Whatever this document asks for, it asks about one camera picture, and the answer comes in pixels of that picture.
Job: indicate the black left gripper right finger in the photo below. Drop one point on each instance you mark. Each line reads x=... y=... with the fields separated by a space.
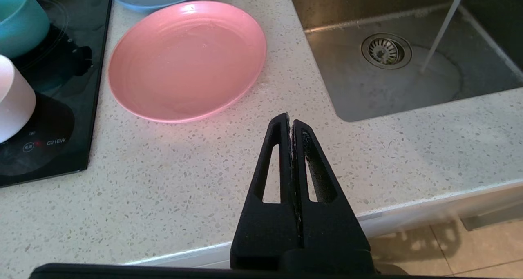
x=331 y=230

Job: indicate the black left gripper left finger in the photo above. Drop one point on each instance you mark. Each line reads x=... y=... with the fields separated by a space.
x=265 y=230

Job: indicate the pink plate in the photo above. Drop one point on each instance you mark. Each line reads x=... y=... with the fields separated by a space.
x=188 y=62

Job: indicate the pale pink bowl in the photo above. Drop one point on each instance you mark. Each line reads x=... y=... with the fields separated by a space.
x=14 y=103

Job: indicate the teal bowl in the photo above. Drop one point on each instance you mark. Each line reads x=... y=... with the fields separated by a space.
x=18 y=21

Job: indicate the stainless steel sink basin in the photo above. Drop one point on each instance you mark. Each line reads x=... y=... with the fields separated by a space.
x=367 y=74

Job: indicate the round metal drain strainer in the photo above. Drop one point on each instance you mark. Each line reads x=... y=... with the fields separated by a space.
x=386 y=51

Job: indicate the running water stream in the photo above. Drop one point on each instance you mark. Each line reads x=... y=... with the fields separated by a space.
x=443 y=30

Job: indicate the black glass cooktop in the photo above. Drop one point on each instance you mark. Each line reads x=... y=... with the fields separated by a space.
x=53 y=107

